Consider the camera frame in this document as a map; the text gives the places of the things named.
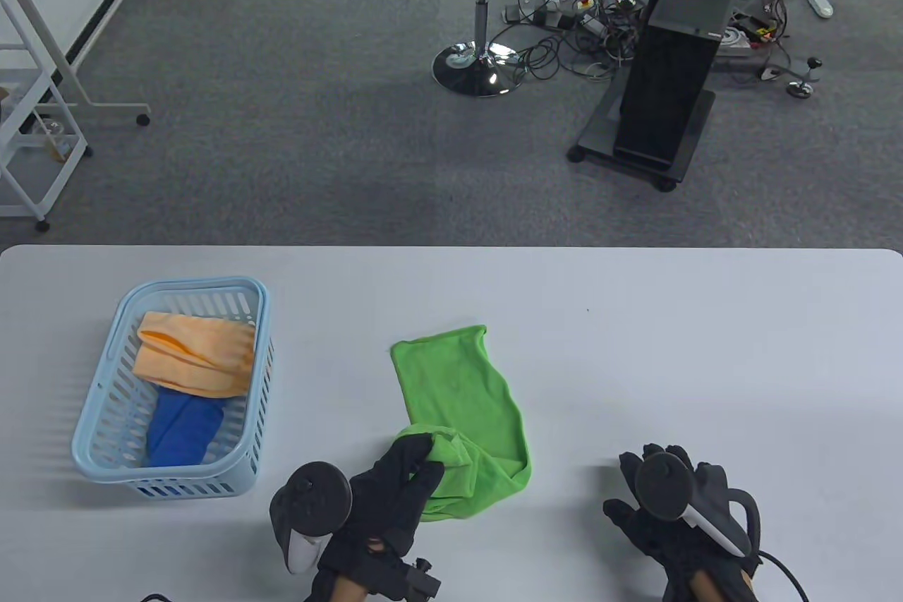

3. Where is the person's left hand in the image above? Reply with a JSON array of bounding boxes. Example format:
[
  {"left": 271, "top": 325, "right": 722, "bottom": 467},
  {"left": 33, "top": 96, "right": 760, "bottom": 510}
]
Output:
[{"left": 316, "top": 433, "right": 445, "bottom": 587}]

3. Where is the person's right hand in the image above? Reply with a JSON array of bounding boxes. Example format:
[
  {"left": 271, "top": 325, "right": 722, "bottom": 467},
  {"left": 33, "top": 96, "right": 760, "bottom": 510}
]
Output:
[{"left": 603, "top": 445, "right": 764, "bottom": 587}]

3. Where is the green rectangular towel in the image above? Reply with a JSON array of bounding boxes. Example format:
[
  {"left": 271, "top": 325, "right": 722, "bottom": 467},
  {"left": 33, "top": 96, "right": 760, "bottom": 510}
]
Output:
[{"left": 391, "top": 325, "right": 533, "bottom": 523}]

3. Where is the person's left forearm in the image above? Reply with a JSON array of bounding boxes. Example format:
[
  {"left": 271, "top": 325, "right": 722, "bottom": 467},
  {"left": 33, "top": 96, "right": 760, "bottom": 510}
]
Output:
[{"left": 330, "top": 574, "right": 372, "bottom": 602}]

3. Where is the person's right forearm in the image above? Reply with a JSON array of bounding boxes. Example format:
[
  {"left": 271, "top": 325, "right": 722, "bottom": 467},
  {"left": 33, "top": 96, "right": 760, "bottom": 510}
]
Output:
[{"left": 688, "top": 568, "right": 756, "bottom": 602}]

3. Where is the blue towel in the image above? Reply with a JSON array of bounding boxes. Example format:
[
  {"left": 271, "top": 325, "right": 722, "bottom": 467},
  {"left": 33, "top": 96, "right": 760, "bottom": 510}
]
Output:
[{"left": 146, "top": 387, "right": 226, "bottom": 467}]

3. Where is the orange towel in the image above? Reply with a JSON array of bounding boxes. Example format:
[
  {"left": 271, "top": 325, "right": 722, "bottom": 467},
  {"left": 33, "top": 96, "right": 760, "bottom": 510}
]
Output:
[{"left": 133, "top": 311, "right": 257, "bottom": 399}]

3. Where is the black and white controller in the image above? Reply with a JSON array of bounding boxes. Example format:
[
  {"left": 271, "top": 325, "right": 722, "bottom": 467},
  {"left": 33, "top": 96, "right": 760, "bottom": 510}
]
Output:
[
  {"left": 269, "top": 462, "right": 352, "bottom": 574},
  {"left": 634, "top": 454, "right": 753, "bottom": 558}
]

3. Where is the light blue plastic basket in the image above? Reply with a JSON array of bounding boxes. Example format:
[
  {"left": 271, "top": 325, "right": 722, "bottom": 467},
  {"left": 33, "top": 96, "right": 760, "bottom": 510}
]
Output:
[{"left": 72, "top": 277, "right": 274, "bottom": 499}]

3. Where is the black rolling cart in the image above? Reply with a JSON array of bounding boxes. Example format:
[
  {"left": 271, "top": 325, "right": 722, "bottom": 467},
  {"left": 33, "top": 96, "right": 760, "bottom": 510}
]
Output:
[{"left": 568, "top": 85, "right": 717, "bottom": 192}]

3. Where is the white shelf cart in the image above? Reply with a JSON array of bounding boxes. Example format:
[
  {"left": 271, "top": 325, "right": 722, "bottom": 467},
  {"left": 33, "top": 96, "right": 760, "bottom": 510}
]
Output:
[{"left": 0, "top": 0, "right": 93, "bottom": 233}]

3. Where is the black computer tower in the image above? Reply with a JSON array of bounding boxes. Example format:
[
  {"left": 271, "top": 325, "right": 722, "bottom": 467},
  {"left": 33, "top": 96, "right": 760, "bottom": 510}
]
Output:
[{"left": 613, "top": 0, "right": 744, "bottom": 172}]

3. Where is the grey power strip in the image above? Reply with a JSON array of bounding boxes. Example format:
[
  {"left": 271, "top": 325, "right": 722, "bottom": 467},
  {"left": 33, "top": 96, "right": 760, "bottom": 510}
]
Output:
[{"left": 503, "top": 2, "right": 565, "bottom": 29}]

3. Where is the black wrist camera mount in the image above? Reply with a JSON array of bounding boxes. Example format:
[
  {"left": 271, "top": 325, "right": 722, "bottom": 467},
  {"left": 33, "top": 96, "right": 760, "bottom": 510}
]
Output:
[{"left": 367, "top": 556, "right": 442, "bottom": 602}]

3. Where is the round silver cable reel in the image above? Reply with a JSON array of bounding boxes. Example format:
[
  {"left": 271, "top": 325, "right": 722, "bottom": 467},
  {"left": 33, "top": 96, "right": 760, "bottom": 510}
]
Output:
[{"left": 716, "top": 27, "right": 754, "bottom": 58}]

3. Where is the tangle of floor cables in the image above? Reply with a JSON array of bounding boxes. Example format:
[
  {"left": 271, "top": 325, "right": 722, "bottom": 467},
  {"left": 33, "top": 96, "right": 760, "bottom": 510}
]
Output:
[{"left": 502, "top": 0, "right": 801, "bottom": 82}]

